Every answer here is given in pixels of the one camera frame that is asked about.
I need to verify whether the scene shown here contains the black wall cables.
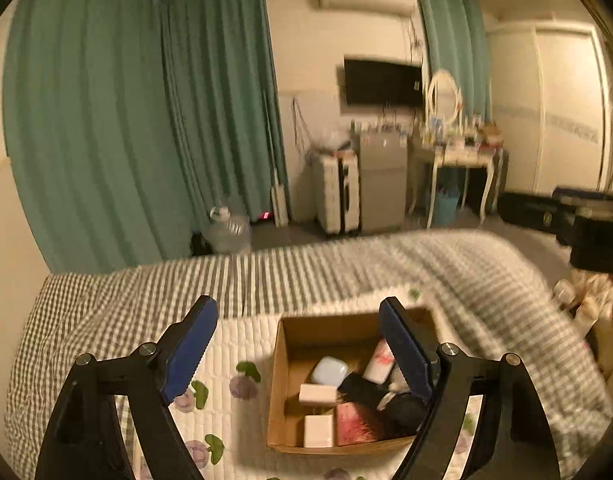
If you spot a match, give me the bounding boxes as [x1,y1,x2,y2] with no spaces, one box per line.
[291,100,312,156]

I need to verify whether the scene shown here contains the white tube pink print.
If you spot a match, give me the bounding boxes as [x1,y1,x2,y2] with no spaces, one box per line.
[363,339,395,385]

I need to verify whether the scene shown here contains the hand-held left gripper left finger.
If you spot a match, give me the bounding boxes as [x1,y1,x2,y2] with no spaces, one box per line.
[34,295,218,480]

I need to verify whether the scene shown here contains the clear plastic bag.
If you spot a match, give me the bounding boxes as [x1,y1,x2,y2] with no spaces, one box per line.
[314,127,355,156]

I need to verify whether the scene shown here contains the blue bin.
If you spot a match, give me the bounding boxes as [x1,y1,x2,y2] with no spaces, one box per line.
[433,187,460,227]

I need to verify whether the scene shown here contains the white dressing table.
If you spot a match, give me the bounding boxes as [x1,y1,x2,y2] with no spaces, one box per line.
[409,145,505,228]

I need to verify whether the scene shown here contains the grey checked duvet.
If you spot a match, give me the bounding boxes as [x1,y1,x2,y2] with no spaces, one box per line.
[234,230,613,478]

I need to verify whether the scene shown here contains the light blue earbuds case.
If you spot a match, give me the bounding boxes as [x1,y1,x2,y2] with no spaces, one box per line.
[311,356,350,386]

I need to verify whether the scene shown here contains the pink rose-patterned box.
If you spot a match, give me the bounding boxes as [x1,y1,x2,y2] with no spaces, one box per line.
[335,402,387,447]

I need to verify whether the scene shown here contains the white floral quilted mattress pad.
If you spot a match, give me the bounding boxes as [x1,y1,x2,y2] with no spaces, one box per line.
[114,285,487,480]

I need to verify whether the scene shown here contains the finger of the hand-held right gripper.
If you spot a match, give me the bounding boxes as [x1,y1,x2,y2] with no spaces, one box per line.
[553,186,613,208]
[497,191,562,235]

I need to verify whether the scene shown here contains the silver small fridge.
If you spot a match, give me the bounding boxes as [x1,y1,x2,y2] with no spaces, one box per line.
[353,127,406,235]

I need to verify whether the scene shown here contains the white suitcase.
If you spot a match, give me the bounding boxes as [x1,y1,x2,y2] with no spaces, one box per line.
[314,154,361,235]

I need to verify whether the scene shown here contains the teal curtain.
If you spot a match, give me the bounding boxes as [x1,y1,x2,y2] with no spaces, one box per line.
[4,0,197,273]
[414,0,492,126]
[159,0,290,261]

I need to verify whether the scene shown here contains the clear water jug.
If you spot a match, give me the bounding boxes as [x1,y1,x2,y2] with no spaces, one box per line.
[206,206,252,256]

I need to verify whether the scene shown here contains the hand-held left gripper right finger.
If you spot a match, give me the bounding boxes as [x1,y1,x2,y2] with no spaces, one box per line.
[379,297,562,480]

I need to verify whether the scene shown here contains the grey checked bed sheet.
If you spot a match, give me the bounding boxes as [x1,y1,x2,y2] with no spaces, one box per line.
[4,252,242,461]

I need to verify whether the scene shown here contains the brown cardboard box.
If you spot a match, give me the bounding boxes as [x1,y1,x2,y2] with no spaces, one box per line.
[266,305,452,456]

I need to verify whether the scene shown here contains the black wall television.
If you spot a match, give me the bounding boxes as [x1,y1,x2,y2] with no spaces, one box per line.
[343,58,423,108]

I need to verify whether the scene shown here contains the white rectangular box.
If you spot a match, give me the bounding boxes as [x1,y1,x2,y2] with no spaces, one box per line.
[299,383,337,406]
[303,414,336,448]

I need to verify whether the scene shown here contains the white oval mirror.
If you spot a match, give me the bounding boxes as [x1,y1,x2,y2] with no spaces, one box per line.
[425,69,462,128]

